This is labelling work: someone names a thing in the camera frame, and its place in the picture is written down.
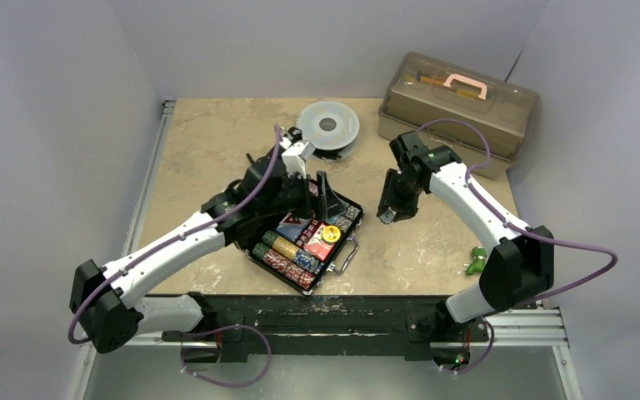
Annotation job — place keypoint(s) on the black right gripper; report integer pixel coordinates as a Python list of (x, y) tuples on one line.
[(392, 204)]

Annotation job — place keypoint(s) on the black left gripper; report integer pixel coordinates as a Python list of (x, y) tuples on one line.
[(312, 206)]

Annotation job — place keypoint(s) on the yellow big blind button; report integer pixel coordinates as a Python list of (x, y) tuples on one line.
[(331, 234)]

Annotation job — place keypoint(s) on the red triangular all-in marker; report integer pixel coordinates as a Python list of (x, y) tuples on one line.
[(293, 221)]

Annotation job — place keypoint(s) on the blue playing card deck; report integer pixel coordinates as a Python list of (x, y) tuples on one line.
[(290, 233)]

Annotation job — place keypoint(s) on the black poker set case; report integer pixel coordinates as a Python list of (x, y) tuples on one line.
[(254, 236)]

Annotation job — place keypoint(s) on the white blue chip five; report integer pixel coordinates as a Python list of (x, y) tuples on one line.
[(387, 217)]

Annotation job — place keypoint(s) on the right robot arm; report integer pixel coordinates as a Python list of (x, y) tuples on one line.
[(520, 259)]

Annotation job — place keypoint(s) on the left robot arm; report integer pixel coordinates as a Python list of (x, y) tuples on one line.
[(104, 298)]

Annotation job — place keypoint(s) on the red dice row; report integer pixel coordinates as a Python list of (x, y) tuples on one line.
[(307, 232)]

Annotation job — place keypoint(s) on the green chip stack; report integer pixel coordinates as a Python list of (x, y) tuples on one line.
[(346, 219)]

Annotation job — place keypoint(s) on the red playing card deck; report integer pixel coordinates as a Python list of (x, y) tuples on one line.
[(317, 247)]

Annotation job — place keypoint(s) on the yellow chip stack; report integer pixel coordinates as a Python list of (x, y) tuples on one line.
[(286, 248)]

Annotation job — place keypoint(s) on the dark blue chip stack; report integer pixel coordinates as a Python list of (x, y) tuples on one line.
[(306, 261)]

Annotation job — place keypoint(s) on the red chip stack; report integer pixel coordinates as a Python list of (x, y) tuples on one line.
[(288, 269)]

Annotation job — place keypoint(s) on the green pipe valve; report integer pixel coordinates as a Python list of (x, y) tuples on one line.
[(479, 260)]

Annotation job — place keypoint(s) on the translucent brown storage box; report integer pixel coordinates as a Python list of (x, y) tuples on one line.
[(490, 131)]

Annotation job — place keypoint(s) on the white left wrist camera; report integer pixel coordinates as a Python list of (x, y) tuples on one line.
[(295, 156)]

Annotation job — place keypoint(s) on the white perforated cable spool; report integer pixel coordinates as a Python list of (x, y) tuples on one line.
[(331, 127)]

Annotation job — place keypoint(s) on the pink box handle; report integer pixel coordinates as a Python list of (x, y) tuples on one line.
[(480, 87)]

